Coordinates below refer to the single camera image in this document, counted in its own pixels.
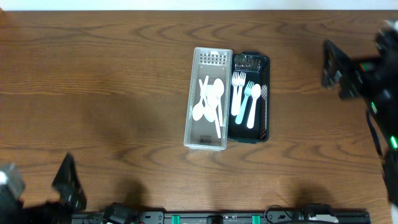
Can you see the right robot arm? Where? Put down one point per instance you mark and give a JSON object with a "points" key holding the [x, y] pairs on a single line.
{"points": [[381, 117]]}

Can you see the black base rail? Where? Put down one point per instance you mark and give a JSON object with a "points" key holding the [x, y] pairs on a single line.
{"points": [[275, 214]]}

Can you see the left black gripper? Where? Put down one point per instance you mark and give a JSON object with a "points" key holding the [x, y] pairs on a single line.
{"points": [[66, 195]]}

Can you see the black plastic mesh basket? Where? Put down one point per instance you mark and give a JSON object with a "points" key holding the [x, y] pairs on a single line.
{"points": [[257, 67]]}

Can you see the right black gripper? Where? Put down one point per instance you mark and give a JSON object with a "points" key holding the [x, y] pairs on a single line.
{"points": [[347, 78]]}

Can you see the white spoon bowl down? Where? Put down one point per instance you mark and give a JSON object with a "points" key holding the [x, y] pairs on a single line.
{"points": [[207, 112]]}

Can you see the white plastic spoon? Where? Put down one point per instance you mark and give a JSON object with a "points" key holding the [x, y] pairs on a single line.
{"points": [[218, 88]]}

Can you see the white spoon crossed under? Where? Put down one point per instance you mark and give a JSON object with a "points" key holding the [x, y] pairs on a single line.
{"points": [[213, 103]]}

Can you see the white spoon diagonal top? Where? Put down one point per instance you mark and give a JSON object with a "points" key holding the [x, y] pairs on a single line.
{"points": [[198, 109]]}

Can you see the pinkish white plastic fork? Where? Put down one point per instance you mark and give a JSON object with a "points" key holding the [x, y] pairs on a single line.
{"points": [[239, 83]]}

